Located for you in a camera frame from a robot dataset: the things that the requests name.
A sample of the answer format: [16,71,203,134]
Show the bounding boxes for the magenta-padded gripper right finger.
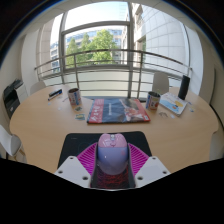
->
[128,143,172,189]

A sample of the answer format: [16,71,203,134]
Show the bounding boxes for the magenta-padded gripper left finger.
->
[54,143,100,189]

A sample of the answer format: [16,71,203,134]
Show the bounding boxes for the pink and lilac computer mouse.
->
[96,132,130,176]

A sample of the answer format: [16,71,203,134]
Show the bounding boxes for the black mouse pad red print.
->
[57,130,153,190]

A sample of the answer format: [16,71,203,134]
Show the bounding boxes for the white chair wooden legs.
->
[0,124,28,163]

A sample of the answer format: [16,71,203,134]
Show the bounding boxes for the light blue picture book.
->
[159,91,189,117]

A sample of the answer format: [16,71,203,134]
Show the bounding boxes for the white mug with heart print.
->
[145,90,162,111]

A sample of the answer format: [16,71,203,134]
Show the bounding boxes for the red magazine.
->
[86,97,152,125]

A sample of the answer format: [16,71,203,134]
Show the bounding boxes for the printed mug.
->
[67,87,82,107]

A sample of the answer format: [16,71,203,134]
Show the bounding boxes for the dark blue small box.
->
[47,88,64,102]

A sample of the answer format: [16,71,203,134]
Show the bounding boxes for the black cylinder speaker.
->
[177,74,191,101]

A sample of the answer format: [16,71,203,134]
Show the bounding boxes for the black printer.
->
[2,78,24,119]

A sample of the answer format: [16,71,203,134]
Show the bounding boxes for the metal balcony railing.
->
[33,48,194,99]

